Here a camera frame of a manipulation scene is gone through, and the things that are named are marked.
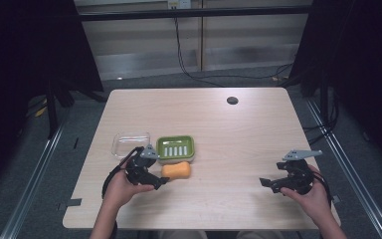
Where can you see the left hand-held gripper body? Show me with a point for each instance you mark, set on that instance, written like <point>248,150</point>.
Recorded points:
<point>138,169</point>

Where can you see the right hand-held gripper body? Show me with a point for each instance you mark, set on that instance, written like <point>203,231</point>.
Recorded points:
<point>298,176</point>

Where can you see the orange soap bar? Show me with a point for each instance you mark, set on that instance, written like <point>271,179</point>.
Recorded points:
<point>176,170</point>

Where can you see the green soap dish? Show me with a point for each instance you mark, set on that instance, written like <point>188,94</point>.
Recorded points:
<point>175,149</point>

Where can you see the person's left hand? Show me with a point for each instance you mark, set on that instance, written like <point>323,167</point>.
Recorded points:
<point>121,191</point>

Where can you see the person's right hand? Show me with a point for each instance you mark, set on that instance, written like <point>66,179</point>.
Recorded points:
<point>313,202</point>

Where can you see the clear plastic container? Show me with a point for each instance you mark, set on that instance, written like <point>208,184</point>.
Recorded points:
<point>129,143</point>

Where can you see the dark round table grommet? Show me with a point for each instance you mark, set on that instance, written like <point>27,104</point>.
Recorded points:
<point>232,100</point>

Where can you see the black stand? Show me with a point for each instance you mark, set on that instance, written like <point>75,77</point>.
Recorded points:
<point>51,106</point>

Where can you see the yellow tape strip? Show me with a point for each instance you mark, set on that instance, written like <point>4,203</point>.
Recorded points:
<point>40,111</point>

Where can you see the black curtain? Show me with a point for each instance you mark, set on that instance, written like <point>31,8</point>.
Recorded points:
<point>20,66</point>
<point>358,66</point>

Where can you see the black horizontal bar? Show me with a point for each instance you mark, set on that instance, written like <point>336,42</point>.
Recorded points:
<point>192,13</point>

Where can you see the metal floor rail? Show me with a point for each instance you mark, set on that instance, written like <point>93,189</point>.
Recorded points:
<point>30,186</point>
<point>351,172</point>

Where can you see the white wall outlet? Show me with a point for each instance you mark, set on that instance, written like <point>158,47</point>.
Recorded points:
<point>179,4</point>

